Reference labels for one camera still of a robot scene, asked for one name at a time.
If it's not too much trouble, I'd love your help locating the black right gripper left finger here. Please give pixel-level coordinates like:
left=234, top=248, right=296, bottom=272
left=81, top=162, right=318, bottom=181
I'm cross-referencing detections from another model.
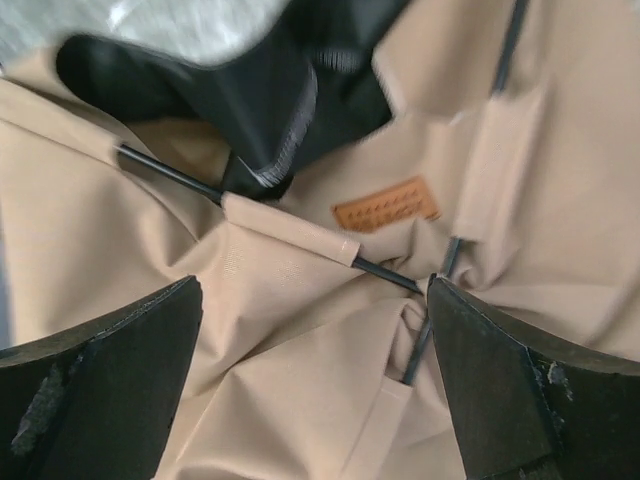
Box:
left=1, top=276, right=203, bottom=480

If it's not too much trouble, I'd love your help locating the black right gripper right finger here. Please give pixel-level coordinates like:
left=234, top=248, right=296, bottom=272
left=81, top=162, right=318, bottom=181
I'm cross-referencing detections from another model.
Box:
left=427, top=277, right=639, bottom=479

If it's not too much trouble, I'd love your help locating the tan pet tent fabric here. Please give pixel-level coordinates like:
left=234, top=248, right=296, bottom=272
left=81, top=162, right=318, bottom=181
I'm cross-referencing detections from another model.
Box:
left=1, top=1, right=639, bottom=479

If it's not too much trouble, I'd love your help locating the orange leather tent label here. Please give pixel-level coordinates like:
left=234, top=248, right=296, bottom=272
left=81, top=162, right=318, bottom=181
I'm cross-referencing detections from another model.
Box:
left=332, top=176, right=440, bottom=233

